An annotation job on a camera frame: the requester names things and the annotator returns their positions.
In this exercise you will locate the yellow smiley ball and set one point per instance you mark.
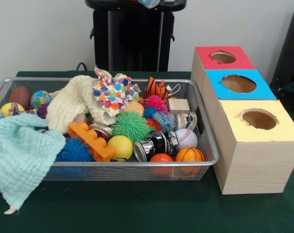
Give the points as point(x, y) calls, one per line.
point(121, 145)

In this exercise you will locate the cream waffle cloth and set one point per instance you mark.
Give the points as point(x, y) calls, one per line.
point(69, 104)

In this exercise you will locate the green spiky ball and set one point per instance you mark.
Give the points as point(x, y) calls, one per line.
point(132, 125)

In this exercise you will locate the white baseball toy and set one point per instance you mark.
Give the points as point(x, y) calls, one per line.
point(186, 137)

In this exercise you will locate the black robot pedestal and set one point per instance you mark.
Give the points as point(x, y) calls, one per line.
point(137, 36)

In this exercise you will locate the mint green cloth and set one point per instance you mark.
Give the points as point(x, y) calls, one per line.
point(20, 155)

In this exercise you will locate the orange basketball toy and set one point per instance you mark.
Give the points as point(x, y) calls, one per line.
point(189, 154)

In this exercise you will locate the red orange ball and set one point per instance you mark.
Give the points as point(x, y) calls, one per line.
point(161, 157)

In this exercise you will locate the polka dot paper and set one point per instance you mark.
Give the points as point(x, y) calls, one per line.
point(112, 97)

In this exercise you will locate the side table green cloth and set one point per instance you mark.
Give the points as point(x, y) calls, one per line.
point(293, 87)

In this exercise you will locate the dark green table cloth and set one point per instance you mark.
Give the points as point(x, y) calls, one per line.
point(137, 208)

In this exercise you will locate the clear mesh bin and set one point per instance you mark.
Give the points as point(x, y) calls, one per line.
point(127, 172)

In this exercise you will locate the blue spiky ball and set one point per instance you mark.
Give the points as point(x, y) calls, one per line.
point(75, 151)

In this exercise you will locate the orange toy brick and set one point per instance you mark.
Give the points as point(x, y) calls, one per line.
point(93, 140)

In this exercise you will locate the black floor stand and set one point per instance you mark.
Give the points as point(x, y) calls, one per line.
point(290, 48)

